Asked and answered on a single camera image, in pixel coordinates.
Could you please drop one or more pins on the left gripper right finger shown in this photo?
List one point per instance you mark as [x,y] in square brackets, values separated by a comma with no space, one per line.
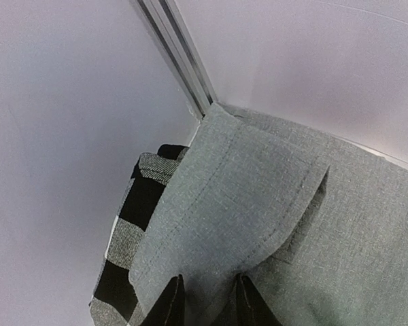
[251,308]

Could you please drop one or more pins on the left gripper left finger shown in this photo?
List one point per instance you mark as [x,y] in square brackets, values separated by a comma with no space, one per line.
[169,309]

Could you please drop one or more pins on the grey long sleeve shirt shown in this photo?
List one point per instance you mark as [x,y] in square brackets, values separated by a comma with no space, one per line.
[319,225]

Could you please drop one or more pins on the black white plaid shirt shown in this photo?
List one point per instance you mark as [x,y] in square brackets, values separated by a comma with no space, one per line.
[114,301]

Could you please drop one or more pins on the left aluminium corner post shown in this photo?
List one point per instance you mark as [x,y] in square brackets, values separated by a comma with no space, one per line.
[166,26]

